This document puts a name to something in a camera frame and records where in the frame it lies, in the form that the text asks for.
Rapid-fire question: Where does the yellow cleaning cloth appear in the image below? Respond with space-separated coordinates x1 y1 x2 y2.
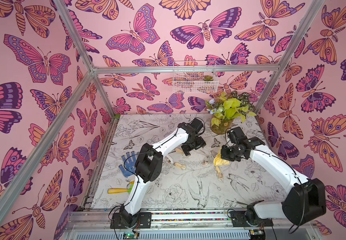
213 150 231 166

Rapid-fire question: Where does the green yellow toy shovel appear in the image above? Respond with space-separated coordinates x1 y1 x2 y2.
108 181 135 194

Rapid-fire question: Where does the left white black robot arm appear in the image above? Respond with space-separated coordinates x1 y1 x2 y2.
119 118 206 228

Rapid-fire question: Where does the potted green leafy plant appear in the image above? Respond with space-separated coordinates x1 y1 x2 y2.
206 91 256 135

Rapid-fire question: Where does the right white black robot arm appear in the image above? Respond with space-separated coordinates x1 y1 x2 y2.
221 127 326 226

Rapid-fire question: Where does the white wire basket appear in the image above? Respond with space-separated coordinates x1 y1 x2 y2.
171 60 219 94

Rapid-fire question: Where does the square silver face watch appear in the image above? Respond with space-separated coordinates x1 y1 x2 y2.
166 155 174 165

